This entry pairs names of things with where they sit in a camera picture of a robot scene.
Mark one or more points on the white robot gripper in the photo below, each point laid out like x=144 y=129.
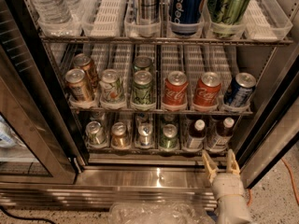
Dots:
x=227 y=186

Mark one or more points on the dark drink bottle white cap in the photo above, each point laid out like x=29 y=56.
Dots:
x=220 y=135

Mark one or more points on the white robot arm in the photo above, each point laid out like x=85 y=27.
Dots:
x=233 y=209

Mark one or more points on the stainless steel fridge door right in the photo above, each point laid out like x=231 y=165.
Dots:
x=277 y=141

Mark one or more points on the stainless steel fridge door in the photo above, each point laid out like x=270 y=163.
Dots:
x=277 y=141
x=34 y=105

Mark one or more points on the blue Pepsi can middle shelf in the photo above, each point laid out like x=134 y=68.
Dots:
x=240 y=89

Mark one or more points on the blue pepsi can shelf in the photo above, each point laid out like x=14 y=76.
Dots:
x=240 y=89
x=184 y=16

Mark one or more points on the silver slim can bottom shelf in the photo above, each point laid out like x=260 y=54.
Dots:
x=145 y=135

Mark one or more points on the gold can bottom shelf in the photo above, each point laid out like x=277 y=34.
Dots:
x=119 y=135

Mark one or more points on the silver green can bottom shelf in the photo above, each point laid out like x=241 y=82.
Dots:
x=95 y=133

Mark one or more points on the green can top shelf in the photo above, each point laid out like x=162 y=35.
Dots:
x=227 y=17

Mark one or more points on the blue Pepsi can top shelf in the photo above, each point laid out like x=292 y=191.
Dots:
x=184 y=16

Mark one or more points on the stainless steel fridge door left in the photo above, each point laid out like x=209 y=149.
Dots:
x=34 y=105

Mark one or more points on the silver plaid can top shelf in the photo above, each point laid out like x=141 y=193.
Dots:
x=147 y=11

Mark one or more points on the clear water bottle top shelf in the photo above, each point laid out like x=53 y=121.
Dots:
x=53 y=11

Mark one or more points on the red Coca-Cola can right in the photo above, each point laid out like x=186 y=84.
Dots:
x=207 y=89

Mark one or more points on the red coca-cola can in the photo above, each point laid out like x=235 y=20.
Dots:
x=207 y=89
x=175 y=87

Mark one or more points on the red Coca-Cola can left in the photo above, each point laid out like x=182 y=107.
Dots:
x=175 y=87

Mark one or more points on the clear plastic bag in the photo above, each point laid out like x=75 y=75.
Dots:
x=158 y=213

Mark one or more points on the green can front middle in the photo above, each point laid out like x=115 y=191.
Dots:
x=142 y=93

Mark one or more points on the green can rear middle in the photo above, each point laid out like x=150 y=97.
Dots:
x=142 y=63

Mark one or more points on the white green can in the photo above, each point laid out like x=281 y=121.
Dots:
x=112 y=89

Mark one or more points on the gold can front left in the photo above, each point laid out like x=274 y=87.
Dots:
x=79 y=85

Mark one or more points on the gold can rear left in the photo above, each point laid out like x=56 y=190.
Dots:
x=86 y=63

